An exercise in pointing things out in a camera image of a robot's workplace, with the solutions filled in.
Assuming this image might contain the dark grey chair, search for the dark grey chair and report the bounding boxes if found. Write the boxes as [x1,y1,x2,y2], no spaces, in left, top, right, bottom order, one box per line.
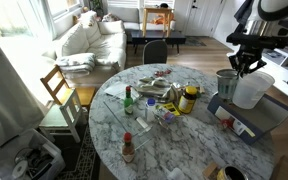
[143,40,168,64]

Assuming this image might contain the clear plastic cup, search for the clear plastic cup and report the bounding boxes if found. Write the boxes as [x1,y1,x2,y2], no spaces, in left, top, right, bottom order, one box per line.
[232,71,275,109]

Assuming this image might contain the wooden high chair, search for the wooden high chair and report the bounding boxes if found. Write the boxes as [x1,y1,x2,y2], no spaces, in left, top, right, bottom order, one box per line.
[39,66,95,143]

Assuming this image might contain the silver metal cup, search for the silver metal cup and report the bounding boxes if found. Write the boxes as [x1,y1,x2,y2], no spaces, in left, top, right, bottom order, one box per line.
[216,69,238,100]

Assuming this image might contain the wooden stool table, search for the wooden stool table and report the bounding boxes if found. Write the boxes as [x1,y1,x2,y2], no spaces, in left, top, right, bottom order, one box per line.
[142,6,173,37]

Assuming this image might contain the red candy wrappers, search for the red candy wrappers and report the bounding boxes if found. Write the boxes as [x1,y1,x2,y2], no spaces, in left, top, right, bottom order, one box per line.
[154,69,172,77]

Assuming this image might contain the open blue cardboard box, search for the open blue cardboard box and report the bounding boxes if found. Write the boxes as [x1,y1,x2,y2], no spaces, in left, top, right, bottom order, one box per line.
[207,94,288,145]

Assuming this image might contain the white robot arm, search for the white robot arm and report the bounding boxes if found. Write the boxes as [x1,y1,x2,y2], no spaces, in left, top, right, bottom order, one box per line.
[226,0,288,77]

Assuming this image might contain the red cap hot sauce bottle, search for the red cap hot sauce bottle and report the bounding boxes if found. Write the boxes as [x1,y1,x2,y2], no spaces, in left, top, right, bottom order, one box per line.
[122,132,135,163]

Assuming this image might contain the green glass bottle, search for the green glass bottle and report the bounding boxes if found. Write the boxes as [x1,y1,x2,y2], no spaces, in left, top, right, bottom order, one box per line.
[124,86,133,114]

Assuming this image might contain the cream white sofa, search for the cream white sofa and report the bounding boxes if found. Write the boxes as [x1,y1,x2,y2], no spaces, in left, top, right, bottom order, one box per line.
[55,11,127,87]

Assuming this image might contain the folded grey blanket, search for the folded grey blanket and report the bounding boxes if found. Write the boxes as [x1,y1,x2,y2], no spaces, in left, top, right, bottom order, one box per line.
[55,53,96,73]

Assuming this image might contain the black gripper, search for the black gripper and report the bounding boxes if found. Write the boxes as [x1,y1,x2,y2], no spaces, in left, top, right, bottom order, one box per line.
[226,32,284,77]

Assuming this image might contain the dark coffee table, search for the dark coffee table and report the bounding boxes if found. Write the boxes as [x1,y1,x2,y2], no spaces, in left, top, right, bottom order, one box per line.
[131,30,186,47]

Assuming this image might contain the white storage bin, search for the white storage bin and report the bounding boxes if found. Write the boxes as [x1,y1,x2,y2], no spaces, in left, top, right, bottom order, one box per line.
[0,129,65,180]

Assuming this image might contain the brown jar yellow lid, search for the brown jar yellow lid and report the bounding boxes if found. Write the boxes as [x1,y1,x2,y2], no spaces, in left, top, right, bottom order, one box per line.
[178,86,197,114]

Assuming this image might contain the white bottle blue cap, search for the white bottle blue cap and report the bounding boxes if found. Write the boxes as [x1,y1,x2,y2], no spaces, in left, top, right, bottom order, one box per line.
[145,98,155,122]

